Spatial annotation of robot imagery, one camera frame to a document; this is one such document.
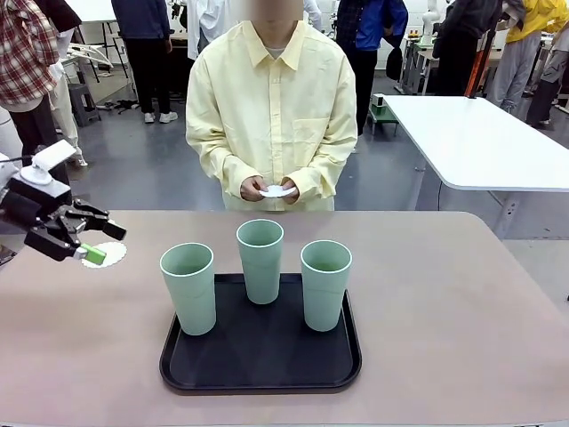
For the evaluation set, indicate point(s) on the bystander in plaid shirt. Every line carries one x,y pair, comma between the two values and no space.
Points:
26,58

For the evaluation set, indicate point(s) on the white cylindrical appliance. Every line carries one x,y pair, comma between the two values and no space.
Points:
6,133

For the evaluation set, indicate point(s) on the mint green plastic cup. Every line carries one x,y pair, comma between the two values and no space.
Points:
261,276
324,298
189,293

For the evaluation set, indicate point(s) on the orange and black pole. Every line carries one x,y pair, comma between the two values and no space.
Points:
475,66

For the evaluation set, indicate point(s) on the grey step stool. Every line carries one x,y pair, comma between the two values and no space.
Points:
84,104

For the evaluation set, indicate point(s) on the bystander in yellow jacket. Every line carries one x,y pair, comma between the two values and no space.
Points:
520,58

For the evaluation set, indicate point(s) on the person's left hand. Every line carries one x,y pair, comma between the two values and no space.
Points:
291,195

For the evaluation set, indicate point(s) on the person in yellow shirt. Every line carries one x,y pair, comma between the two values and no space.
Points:
271,111

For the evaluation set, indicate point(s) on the person's right forearm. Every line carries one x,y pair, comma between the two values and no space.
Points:
218,169

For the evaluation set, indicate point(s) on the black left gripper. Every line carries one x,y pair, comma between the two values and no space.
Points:
26,204

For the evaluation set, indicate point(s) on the bystander in grey clothes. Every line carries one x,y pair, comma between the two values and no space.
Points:
549,89

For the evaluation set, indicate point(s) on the person's left forearm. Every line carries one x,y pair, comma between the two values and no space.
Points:
324,171

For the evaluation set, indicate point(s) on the bystander in dark grey coat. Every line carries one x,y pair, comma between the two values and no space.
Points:
467,40

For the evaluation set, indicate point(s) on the black hanging bag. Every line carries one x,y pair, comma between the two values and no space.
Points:
394,62

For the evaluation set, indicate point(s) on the small white robot arm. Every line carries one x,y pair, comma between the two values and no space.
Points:
428,22

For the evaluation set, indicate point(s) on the bystander in blue jacket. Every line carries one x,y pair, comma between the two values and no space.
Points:
373,26

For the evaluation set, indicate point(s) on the person's right hand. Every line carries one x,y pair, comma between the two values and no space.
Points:
251,189

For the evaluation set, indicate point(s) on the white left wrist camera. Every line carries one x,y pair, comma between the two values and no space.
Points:
53,155

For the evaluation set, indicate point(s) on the large white table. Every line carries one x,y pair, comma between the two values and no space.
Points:
480,142

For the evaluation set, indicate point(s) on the black plastic serving tray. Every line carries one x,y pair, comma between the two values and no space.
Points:
262,356

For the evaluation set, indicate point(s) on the bystander with white sneakers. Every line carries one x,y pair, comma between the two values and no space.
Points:
151,53

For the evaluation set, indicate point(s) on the small white box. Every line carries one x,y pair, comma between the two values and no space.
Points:
379,100

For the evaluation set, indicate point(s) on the white scalloped paper coaster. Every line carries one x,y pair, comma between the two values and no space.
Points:
114,252
278,192

